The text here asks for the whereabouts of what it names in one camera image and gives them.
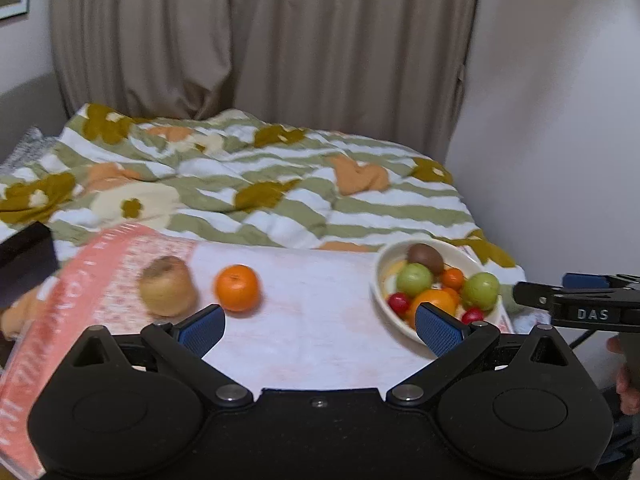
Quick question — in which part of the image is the green apple in bowl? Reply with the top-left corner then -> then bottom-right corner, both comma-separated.
396,263 -> 434,297

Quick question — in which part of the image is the red cherry tomato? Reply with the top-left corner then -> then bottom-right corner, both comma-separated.
387,292 -> 412,318

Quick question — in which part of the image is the grey patterned pillow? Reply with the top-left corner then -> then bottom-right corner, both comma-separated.
1,127 -> 58,176

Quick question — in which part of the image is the orange mandarin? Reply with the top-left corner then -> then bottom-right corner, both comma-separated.
213,264 -> 262,313

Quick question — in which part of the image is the green striped floral blanket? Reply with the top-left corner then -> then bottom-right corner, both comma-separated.
1,104 -> 525,285

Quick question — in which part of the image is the red tomato in bowl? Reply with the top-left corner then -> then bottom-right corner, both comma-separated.
461,307 -> 485,325

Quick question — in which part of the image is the person's right hand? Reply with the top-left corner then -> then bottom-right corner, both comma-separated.
606,336 -> 640,416

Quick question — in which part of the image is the small mandarin in bowl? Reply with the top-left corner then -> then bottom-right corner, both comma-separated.
439,266 -> 465,290

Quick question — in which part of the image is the white oval fruit bowl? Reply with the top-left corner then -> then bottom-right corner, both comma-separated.
370,237 -> 484,346

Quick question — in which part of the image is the large orange in bowl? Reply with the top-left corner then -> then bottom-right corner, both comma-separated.
405,289 -> 458,328

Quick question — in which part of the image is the grey sofa backrest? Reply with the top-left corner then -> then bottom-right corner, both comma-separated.
1,73 -> 68,162

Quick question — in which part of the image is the green apple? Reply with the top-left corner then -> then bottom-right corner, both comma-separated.
396,263 -> 434,297
460,272 -> 500,312

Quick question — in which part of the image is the brown kiwi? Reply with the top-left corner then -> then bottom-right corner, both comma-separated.
407,243 -> 445,275

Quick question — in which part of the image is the pink floral table cloth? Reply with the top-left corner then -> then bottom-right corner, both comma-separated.
1,226 -> 433,479

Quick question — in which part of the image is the beige curtain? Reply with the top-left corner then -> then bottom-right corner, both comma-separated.
51,0 -> 477,158

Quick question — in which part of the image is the yellow-brown apple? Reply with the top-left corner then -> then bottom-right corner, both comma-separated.
138,256 -> 198,318

